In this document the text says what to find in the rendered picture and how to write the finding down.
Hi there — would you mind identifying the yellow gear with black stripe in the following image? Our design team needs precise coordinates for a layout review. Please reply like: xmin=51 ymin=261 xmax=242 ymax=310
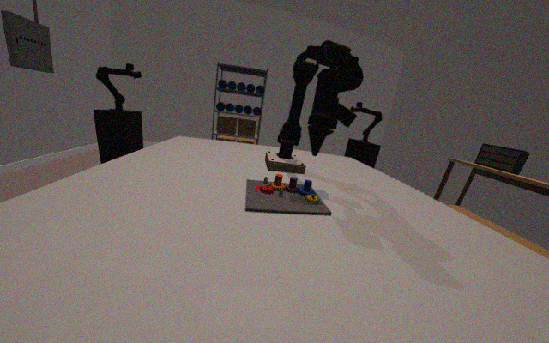
xmin=305 ymin=195 xmax=320 ymax=204

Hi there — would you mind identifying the orange gear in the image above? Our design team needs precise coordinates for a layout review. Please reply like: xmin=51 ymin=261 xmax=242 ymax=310
xmin=269 ymin=174 xmax=286 ymax=192

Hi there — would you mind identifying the red gear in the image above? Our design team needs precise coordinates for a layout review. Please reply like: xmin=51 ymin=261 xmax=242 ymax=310
xmin=260 ymin=185 xmax=275 ymax=194

